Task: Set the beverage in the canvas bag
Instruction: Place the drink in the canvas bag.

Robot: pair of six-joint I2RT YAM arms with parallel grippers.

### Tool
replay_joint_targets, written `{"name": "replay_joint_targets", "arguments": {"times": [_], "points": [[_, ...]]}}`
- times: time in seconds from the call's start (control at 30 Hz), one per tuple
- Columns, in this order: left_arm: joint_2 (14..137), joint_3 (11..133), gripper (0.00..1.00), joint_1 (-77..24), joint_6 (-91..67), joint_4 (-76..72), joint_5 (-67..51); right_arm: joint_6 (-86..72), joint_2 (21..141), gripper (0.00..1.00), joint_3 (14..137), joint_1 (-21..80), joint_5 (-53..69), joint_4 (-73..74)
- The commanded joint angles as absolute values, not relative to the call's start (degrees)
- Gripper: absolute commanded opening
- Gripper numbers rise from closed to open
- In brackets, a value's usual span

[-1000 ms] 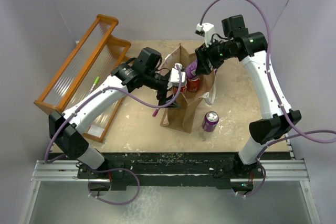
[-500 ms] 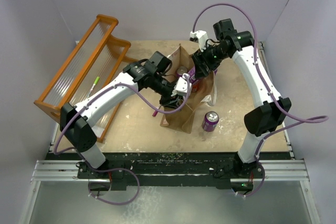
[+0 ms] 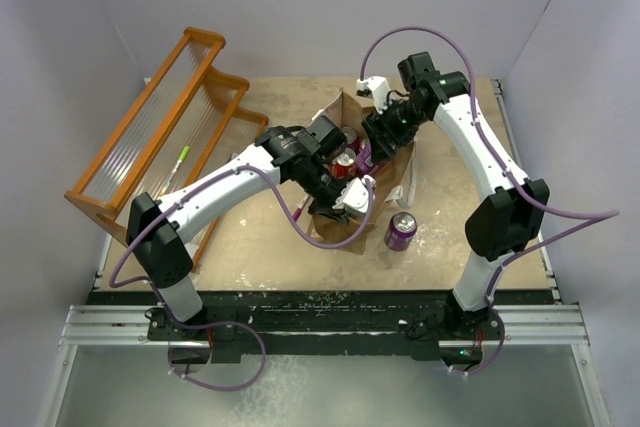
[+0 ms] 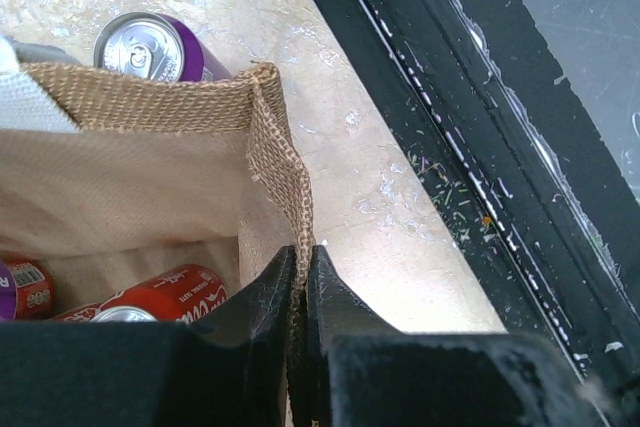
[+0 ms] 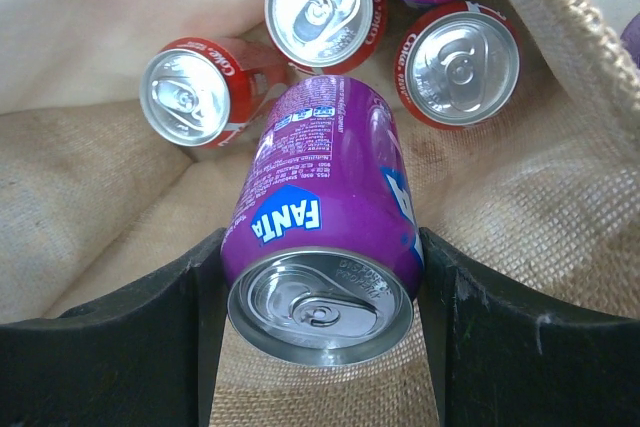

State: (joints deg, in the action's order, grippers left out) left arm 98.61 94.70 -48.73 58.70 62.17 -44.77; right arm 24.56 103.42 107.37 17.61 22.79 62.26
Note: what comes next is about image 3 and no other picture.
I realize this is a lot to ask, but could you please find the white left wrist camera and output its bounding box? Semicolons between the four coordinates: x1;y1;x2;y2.
333;175;376;218

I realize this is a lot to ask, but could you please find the purple soda can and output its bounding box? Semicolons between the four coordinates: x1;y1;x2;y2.
384;211;418;252
355;138;374;175

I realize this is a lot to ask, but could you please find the small purple marker pen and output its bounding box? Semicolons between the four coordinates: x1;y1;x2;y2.
292;196;308;222

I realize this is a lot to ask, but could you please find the aluminium front rail frame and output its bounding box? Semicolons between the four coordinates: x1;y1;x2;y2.
38;301;612;426

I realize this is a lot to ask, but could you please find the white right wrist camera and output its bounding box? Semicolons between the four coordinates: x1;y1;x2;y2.
356;76;391;114

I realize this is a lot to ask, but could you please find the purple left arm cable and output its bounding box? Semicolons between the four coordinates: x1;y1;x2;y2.
108;164;377;391

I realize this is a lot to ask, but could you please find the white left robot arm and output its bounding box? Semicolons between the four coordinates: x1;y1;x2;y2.
127;116;368;339

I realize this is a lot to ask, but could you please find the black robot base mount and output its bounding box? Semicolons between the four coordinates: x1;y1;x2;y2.
87;289;554;365

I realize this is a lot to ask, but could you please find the brown canvas tote bag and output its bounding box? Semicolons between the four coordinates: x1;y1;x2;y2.
307;92;417;255

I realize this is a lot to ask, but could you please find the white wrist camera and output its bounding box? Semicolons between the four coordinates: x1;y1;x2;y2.
333;175;376;218
356;76;391;114

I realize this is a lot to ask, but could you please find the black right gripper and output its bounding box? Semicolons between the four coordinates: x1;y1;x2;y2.
363;95;430;162

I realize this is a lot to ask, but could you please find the orange wooden framed tray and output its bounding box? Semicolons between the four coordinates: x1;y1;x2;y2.
65;27;269;244

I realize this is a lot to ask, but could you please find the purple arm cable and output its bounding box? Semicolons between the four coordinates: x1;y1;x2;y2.
108;164;377;391
359;26;621;378

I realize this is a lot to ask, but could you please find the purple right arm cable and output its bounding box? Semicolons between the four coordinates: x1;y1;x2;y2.
359;26;621;378

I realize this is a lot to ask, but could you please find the green marker pen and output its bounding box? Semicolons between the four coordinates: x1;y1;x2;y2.
159;145;190;196

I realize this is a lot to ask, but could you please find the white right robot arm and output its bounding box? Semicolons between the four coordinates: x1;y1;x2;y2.
356;53;550;338

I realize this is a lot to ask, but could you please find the red cola can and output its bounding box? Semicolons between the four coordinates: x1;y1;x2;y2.
331;148;357;179
341;126;359;150

